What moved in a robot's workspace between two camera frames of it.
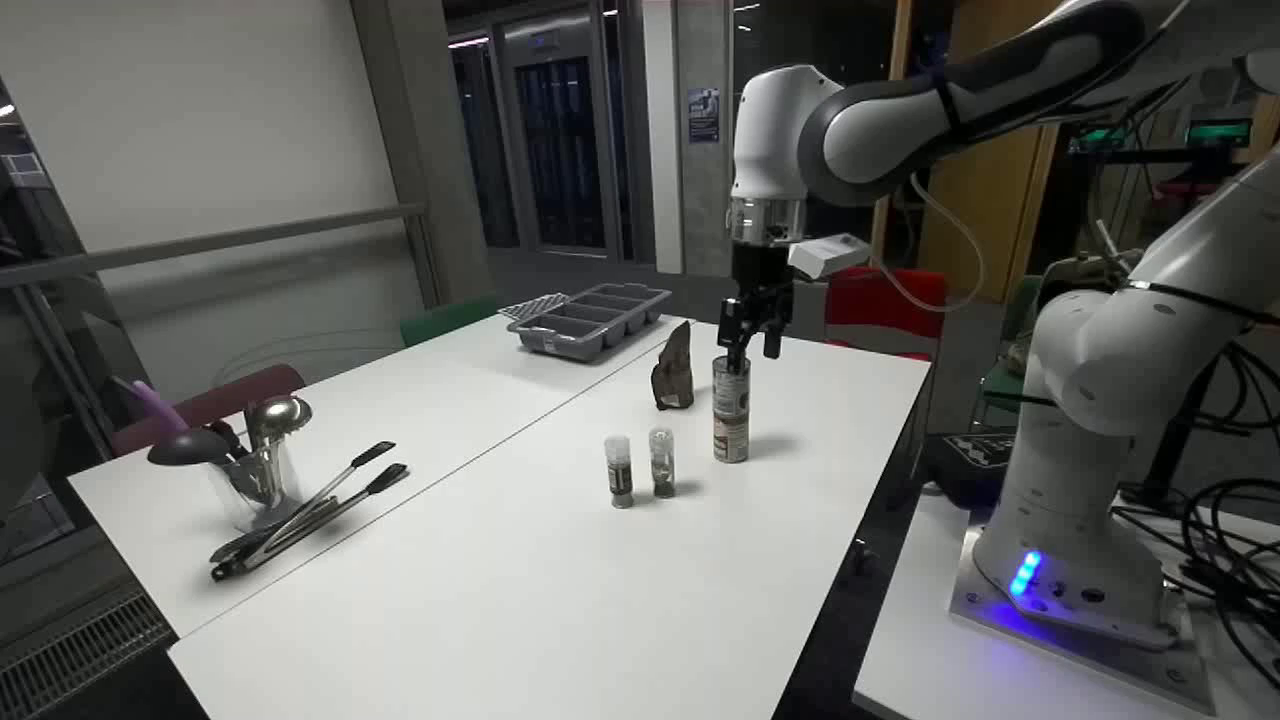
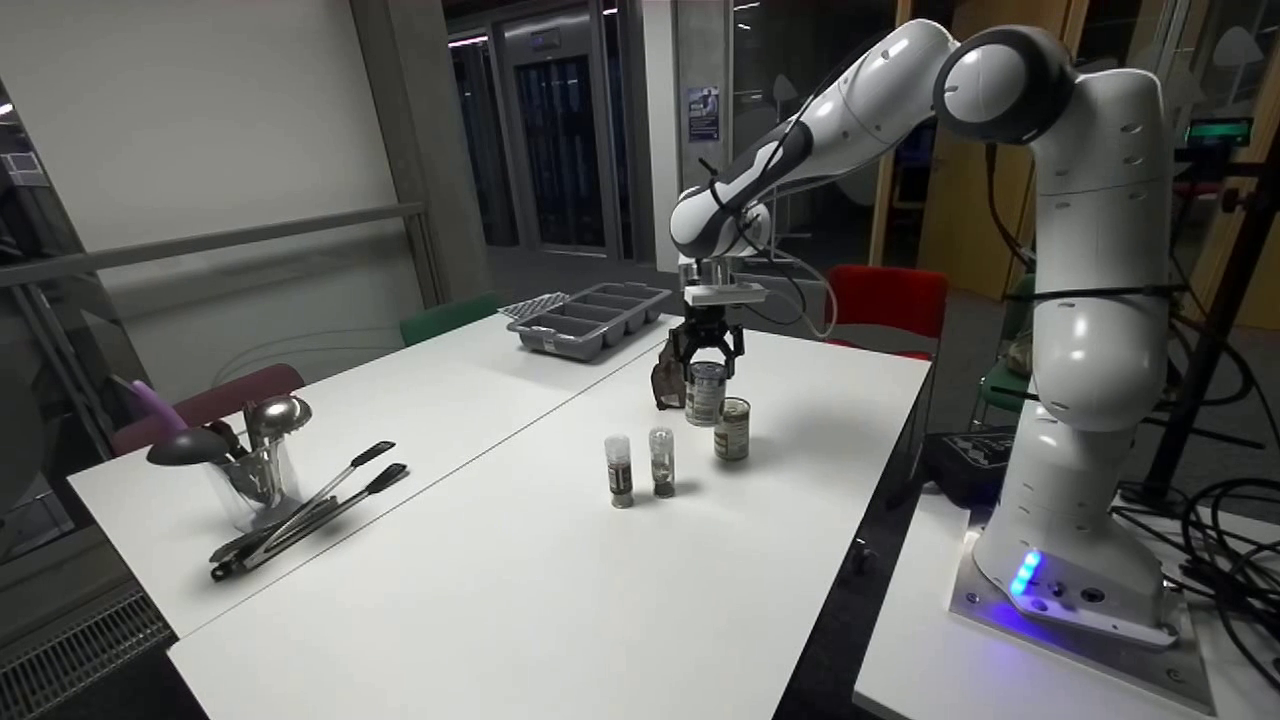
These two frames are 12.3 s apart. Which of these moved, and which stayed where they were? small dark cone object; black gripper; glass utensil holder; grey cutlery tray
Moved: black gripper
Stayed: grey cutlery tray; small dark cone object; glass utensil holder
